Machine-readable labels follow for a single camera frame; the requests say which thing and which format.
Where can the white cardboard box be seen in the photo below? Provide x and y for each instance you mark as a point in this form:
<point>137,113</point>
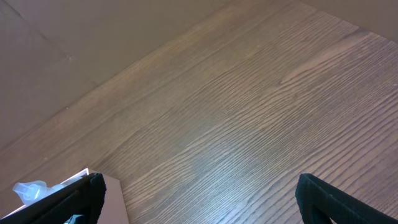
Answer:
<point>114,209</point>

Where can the clear soap pump bottle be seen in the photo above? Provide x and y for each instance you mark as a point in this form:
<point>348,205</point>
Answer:
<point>32,192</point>

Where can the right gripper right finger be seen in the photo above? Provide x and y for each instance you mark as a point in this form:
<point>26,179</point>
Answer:
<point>322,203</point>

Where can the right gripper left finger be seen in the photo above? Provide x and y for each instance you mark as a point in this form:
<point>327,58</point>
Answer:
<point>83,198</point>

